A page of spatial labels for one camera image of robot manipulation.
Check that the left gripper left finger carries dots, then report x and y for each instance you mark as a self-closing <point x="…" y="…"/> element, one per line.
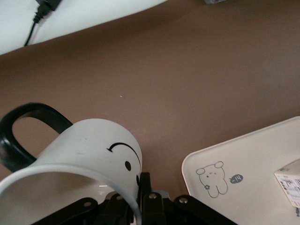
<point x="82" y="211"/>

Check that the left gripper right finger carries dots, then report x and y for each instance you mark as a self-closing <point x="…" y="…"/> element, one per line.
<point x="150" y="211"/>

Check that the blue white milk carton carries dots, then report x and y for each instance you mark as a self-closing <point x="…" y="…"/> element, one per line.
<point x="288" y="187"/>

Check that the cream rabbit print tray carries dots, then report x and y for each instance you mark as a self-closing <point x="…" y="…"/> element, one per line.
<point x="246" y="152"/>

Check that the grey metal table bracket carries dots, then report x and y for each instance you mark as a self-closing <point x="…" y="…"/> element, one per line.
<point x="213" y="1"/>

